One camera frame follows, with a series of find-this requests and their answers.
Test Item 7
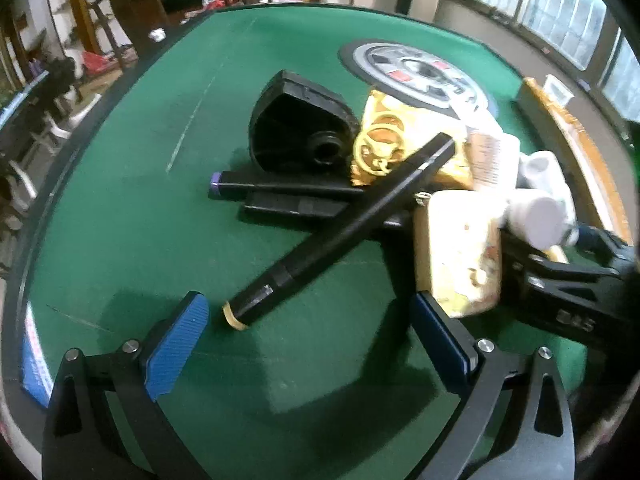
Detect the cardboard box yellow tape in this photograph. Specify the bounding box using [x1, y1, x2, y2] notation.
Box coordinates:
[517, 77, 636, 246]

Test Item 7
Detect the round grey control panel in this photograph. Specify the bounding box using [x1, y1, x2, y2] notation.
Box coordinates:
[338, 40, 498, 121]

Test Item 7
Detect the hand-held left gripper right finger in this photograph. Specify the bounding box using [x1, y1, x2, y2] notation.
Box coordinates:
[409, 291, 576, 480]

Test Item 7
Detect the clear plastic cup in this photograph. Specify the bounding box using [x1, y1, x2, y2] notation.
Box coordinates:
[542, 74, 573, 106]

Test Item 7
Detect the white bottle tan label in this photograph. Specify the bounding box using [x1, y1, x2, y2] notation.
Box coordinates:
[475, 132, 522, 192]

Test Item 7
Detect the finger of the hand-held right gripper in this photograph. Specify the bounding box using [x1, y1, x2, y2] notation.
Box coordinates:
[502, 230, 623, 286]
[575, 226, 640, 268]

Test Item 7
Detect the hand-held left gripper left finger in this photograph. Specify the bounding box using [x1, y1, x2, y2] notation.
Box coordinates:
[42, 291, 210, 480]

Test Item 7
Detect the dark wooden chair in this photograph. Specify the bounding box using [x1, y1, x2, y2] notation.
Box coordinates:
[85, 0, 173, 71]

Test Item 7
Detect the window with metal grille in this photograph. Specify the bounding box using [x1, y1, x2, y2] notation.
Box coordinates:
[470, 0, 640, 121]

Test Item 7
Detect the gold foil packet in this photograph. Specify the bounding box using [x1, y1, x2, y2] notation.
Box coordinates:
[349, 89, 473, 191]

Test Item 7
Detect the black speaker housing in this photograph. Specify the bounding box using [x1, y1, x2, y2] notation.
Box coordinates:
[247, 70, 361, 173]

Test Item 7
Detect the tan rubber band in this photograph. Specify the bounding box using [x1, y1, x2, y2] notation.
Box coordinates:
[222, 300, 250, 331]

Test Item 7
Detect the black marker purple cap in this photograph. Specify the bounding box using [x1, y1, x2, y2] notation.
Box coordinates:
[207, 171, 366, 200]

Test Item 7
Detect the tan printed box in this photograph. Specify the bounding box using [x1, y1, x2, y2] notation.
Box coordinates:
[412, 191, 503, 318]

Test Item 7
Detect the long black marker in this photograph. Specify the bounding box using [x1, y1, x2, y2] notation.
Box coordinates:
[221, 132, 457, 331]

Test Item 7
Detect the blue printed card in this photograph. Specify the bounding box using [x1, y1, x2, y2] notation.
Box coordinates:
[20, 302, 56, 406]

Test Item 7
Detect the white round plastic bottle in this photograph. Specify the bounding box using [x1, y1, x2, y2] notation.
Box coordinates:
[502, 195, 576, 251]

